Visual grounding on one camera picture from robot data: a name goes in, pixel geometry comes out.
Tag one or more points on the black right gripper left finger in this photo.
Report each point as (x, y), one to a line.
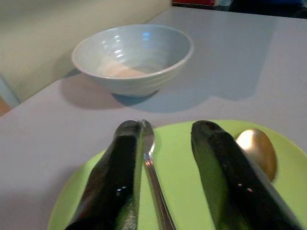
(115, 172)

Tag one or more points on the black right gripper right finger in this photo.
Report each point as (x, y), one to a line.
(230, 182)

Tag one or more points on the green plate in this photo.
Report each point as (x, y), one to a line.
(177, 167)

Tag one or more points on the pale blue ceramic bowl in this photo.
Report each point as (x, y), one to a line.
(134, 81)

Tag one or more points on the red box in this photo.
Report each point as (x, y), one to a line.
(192, 2)

